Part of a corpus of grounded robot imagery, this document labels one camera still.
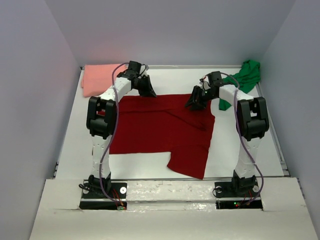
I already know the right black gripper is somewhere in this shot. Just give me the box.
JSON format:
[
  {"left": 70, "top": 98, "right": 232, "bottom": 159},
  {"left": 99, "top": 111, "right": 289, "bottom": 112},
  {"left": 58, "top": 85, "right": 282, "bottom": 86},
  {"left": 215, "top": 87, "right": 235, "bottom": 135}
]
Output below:
[{"left": 184, "top": 85, "right": 217, "bottom": 111}]

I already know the red t shirt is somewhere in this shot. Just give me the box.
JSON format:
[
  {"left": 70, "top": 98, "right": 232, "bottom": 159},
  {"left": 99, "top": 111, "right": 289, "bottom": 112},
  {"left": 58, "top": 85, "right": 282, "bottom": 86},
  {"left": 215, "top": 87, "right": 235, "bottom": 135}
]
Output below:
[{"left": 110, "top": 94, "right": 215, "bottom": 179}]

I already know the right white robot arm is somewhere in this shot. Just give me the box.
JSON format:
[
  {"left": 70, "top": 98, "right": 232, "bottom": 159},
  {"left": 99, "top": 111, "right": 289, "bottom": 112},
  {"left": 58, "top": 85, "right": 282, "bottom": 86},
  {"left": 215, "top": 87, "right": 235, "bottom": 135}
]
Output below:
[{"left": 185, "top": 84, "right": 270, "bottom": 200}]

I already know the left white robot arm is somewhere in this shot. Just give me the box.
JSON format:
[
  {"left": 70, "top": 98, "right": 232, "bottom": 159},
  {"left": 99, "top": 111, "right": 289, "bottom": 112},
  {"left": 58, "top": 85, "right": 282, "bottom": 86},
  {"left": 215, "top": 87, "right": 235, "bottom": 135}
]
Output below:
[{"left": 86, "top": 72, "right": 157, "bottom": 199}]

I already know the folded pink t shirt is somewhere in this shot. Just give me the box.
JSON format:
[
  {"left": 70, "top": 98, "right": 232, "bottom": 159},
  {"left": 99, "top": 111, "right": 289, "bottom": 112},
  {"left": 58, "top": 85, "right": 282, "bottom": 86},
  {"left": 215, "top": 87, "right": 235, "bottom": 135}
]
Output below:
[{"left": 81, "top": 64, "right": 119, "bottom": 98}]

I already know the green t shirt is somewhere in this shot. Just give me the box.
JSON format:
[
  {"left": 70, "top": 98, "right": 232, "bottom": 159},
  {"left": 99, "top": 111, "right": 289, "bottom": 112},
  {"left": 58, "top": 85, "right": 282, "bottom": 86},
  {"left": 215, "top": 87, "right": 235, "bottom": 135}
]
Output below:
[{"left": 218, "top": 60, "right": 261, "bottom": 111}]

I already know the white front cover board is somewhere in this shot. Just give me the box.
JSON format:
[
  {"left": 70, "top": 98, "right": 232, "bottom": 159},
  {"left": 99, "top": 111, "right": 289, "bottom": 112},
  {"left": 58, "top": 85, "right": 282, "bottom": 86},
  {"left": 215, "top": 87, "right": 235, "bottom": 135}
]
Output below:
[{"left": 30, "top": 177, "right": 317, "bottom": 240}]

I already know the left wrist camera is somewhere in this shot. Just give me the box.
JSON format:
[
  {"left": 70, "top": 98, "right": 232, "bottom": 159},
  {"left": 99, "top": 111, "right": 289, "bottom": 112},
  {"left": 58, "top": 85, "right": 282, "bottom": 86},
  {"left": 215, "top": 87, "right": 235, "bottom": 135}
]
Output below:
[{"left": 127, "top": 60, "right": 142, "bottom": 74}]

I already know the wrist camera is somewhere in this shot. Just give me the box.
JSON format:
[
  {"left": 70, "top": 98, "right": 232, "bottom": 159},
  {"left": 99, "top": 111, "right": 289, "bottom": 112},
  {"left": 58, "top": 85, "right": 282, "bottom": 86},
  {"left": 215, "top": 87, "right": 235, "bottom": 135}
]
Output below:
[
  {"left": 127, "top": 60, "right": 142, "bottom": 74},
  {"left": 207, "top": 71, "right": 224, "bottom": 87}
]

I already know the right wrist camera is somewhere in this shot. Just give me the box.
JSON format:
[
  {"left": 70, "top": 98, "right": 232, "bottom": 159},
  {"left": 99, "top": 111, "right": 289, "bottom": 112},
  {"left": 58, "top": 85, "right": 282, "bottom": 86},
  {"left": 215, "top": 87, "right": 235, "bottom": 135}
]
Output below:
[{"left": 207, "top": 71, "right": 224, "bottom": 87}]

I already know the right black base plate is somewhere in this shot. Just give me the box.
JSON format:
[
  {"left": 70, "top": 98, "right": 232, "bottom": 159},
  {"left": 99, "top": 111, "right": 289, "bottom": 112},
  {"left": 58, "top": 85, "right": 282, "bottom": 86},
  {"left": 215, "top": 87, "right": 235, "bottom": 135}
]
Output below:
[{"left": 212, "top": 181, "right": 263, "bottom": 210}]

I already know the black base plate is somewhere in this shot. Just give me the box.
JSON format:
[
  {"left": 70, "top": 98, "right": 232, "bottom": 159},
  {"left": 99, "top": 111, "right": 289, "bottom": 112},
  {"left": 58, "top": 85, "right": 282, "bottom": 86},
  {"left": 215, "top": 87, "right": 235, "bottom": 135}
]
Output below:
[
  {"left": 78, "top": 181, "right": 128, "bottom": 211},
  {"left": 212, "top": 181, "right": 263, "bottom": 210}
]

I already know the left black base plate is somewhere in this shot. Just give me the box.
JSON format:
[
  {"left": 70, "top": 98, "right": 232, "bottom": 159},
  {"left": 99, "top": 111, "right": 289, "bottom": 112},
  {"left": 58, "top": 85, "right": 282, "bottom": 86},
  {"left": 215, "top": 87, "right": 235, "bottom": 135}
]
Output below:
[{"left": 78, "top": 181, "right": 128, "bottom": 211}]

